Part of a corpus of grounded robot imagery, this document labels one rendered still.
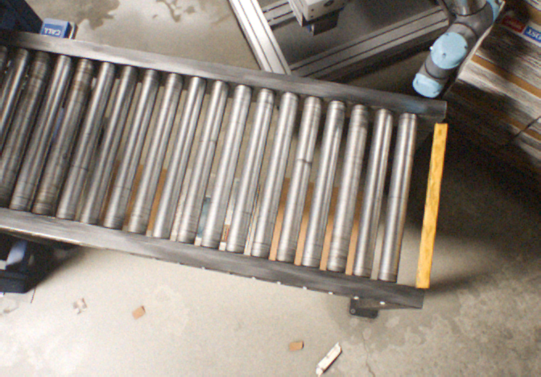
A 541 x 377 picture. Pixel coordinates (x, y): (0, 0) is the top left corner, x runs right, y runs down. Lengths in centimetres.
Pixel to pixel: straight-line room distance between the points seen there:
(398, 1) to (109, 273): 161
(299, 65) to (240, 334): 107
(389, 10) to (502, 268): 113
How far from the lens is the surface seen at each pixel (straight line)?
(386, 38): 222
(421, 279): 136
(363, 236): 137
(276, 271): 134
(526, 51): 167
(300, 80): 147
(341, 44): 218
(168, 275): 219
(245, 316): 214
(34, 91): 162
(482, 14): 141
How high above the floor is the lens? 214
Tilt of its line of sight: 75 degrees down
